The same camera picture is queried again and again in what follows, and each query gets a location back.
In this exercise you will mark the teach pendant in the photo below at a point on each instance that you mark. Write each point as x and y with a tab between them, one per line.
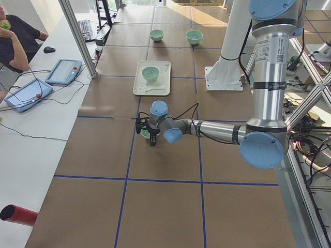
64	72
29	95

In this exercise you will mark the red cylinder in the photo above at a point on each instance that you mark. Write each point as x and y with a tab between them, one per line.
19	215

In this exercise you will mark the black keyboard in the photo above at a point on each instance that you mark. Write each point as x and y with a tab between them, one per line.
86	30

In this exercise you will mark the white tray with bear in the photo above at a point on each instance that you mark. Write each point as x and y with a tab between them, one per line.
163	80

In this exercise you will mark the black computer mouse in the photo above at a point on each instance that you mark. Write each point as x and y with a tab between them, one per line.
49	49

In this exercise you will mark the seated person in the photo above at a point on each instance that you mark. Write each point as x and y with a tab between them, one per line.
18	42

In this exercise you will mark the white plastic spoon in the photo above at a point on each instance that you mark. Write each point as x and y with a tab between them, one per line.
148	89

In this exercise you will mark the teach pendant far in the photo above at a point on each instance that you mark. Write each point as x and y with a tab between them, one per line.
64	72

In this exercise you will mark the teach pendant near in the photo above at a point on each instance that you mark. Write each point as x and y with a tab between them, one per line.
29	95

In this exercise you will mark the aluminium side frame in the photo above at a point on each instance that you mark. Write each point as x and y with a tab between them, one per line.
304	175

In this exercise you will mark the aluminium frame post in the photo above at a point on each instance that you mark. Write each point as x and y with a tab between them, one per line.
73	24

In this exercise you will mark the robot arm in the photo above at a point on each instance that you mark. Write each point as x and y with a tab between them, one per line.
263	140

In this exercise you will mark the green bowl on tray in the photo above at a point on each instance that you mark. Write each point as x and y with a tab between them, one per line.
150	74

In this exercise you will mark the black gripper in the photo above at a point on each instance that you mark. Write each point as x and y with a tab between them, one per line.
151	130

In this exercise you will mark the green bowl with ice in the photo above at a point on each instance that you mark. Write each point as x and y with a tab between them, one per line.
194	37

